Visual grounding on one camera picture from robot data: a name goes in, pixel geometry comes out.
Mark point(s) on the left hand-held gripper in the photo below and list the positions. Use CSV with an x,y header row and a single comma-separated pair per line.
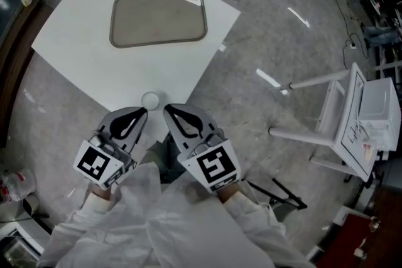
x,y
94,163

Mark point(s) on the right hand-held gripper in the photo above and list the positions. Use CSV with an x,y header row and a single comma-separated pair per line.
x,y
213,166

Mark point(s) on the small white round cup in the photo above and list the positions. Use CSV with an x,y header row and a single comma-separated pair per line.
x,y
150,99

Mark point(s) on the beige rectangular tray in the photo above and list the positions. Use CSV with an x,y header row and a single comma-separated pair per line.
x,y
157,19

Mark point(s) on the person's left forearm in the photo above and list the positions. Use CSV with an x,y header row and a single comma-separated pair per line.
x,y
91,216

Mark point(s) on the person's right forearm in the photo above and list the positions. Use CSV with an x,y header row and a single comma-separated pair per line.
x,y
251,216

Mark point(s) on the person's legs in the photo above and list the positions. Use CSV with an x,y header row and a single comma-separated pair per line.
x,y
169,163

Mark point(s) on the person's torso in white coat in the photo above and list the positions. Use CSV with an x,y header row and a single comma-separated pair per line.
x,y
176,213

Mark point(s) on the white square table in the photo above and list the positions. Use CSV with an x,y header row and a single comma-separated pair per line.
x,y
78,50

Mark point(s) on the clear plastic bag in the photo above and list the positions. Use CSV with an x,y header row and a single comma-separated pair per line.
x,y
17,185

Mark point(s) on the pale waste bin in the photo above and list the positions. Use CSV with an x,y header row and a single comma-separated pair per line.
x,y
31,207

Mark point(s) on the white side table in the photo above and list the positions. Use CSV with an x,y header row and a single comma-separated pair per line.
x,y
348,135

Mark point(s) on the white framed cabinet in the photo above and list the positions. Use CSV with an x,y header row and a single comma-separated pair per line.
x,y
19,244

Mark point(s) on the white power strip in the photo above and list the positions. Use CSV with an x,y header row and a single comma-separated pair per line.
x,y
351,45

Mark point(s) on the white microwave oven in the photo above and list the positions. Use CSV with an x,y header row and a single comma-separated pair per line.
x,y
380,103

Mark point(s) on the red panel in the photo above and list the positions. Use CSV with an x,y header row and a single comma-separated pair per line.
x,y
345,241

